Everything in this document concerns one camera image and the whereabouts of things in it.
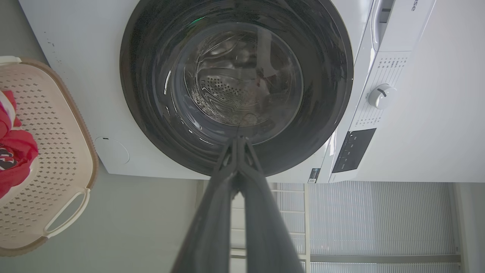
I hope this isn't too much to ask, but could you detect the dark round washer door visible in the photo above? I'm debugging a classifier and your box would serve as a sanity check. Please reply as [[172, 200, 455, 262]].
[[120, 0, 354, 178]]

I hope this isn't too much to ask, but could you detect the white front-load washing machine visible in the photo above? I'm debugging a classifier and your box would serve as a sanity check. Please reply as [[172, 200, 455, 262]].
[[18, 0, 485, 184]]

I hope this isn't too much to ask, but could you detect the red garment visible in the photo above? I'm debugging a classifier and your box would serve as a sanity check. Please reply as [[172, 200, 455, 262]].
[[0, 89, 39, 199]]

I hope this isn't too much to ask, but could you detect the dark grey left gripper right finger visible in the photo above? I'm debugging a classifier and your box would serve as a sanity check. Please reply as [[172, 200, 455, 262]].
[[237, 136, 306, 273]]

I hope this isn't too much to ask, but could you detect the white program dial knob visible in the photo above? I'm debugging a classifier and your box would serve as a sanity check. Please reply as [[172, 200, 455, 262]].
[[368, 84, 397, 110]]

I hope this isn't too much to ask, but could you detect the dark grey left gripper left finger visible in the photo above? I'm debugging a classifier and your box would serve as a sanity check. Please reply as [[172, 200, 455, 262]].
[[171, 137, 239, 273]]

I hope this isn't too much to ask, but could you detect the white detergent drawer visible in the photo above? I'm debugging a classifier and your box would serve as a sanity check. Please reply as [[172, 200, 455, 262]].
[[371, 0, 437, 53]]

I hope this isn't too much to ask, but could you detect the beige perforated laundry basket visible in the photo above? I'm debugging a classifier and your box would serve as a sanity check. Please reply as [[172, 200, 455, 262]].
[[0, 56, 100, 257]]

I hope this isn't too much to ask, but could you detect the black control display panel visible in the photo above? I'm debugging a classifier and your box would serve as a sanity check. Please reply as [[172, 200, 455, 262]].
[[332, 128, 377, 173]]

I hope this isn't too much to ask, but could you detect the round white filter cover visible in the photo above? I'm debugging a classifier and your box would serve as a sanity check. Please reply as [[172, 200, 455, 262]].
[[94, 136, 130, 166]]

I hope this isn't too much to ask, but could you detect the white window blind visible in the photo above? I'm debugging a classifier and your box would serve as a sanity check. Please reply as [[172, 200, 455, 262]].
[[230, 181, 461, 273]]

